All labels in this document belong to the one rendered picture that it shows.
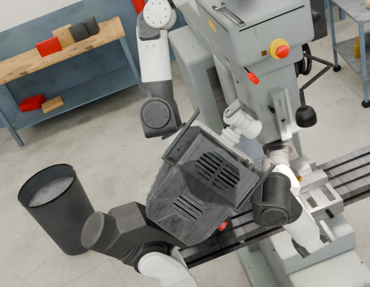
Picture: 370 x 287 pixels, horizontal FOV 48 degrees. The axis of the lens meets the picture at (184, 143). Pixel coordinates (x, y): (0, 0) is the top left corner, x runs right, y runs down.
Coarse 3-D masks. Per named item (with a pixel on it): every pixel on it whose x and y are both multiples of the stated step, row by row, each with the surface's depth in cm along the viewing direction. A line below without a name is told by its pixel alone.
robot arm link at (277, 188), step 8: (264, 184) 129; (272, 184) 127; (280, 184) 126; (288, 184) 129; (264, 192) 126; (272, 192) 124; (280, 192) 124; (288, 192) 126; (264, 200) 124; (272, 200) 122; (280, 200) 122; (288, 200) 124; (296, 200) 129; (296, 208) 128; (296, 216) 129
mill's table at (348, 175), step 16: (336, 160) 202; (352, 160) 200; (368, 160) 195; (336, 176) 194; (352, 176) 190; (368, 176) 189; (352, 192) 185; (368, 192) 187; (240, 224) 188; (256, 224) 185; (208, 240) 186; (224, 240) 184; (240, 240) 185; (256, 240) 187; (192, 256) 183; (208, 256) 185
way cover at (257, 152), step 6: (240, 138) 215; (246, 138) 215; (288, 138) 216; (240, 144) 215; (246, 144) 215; (252, 144) 215; (258, 144) 216; (240, 150) 215; (246, 150) 216; (252, 150) 216; (258, 150) 216; (294, 150) 216; (252, 156) 216; (258, 156) 216; (264, 156) 216; (294, 156) 215; (258, 162) 216; (258, 168) 215
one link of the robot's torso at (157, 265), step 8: (176, 248) 147; (144, 256) 126; (152, 256) 125; (160, 256) 126; (168, 256) 129; (176, 256) 139; (144, 264) 125; (152, 264) 126; (160, 264) 127; (168, 264) 129; (176, 264) 131; (184, 264) 150; (144, 272) 126; (152, 272) 128; (160, 272) 129; (168, 272) 130; (176, 272) 131; (184, 272) 134; (160, 280) 132; (168, 280) 133; (176, 280) 134; (184, 280) 137; (192, 280) 141
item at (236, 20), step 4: (224, 4) 133; (212, 8) 136; (216, 8) 133; (220, 8) 131; (224, 8) 130; (224, 12) 128; (228, 12) 126; (228, 16) 124; (232, 16) 123; (236, 16) 122; (232, 20) 121; (236, 20) 119; (240, 20) 118; (240, 24) 116; (244, 24) 116
